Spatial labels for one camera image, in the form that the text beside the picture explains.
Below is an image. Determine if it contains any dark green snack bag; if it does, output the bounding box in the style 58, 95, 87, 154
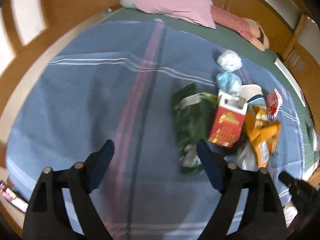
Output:
171, 83, 207, 174

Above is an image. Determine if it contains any striped plush doll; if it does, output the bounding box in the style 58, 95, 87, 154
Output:
211, 5, 270, 51

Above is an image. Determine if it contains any white board on bed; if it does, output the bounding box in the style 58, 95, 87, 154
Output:
274, 57, 306, 107

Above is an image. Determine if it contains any light blue wrapper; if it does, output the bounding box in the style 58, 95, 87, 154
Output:
216, 71, 242, 93

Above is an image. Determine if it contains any light green paper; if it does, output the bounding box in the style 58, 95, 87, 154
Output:
200, 92, 217, 105

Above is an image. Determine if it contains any red white wrapper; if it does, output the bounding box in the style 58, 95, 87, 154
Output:
265, 89, 283, 121

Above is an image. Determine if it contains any pink pillow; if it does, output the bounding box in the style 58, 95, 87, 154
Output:
135, 0, 216, 29

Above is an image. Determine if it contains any orange snack bag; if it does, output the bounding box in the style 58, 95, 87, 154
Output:
245, 105, 281, 168

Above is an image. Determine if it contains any wooden bed frame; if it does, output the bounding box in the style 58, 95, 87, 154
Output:
0, 0, 320, 238

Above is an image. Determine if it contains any green bed mat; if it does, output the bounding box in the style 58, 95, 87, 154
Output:
103, 8, 319, 169

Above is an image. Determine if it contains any blue plaid blanket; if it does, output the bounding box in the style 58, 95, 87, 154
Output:
6, 20, 304, 239

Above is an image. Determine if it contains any white tissue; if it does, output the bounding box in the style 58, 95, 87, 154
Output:
216, 50, 242, 72

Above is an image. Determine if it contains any red cardboard box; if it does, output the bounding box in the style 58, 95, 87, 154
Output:
208, 89, 248, 148

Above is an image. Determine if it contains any white paper cup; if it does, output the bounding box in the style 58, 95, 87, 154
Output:
240, 84, 266, 106

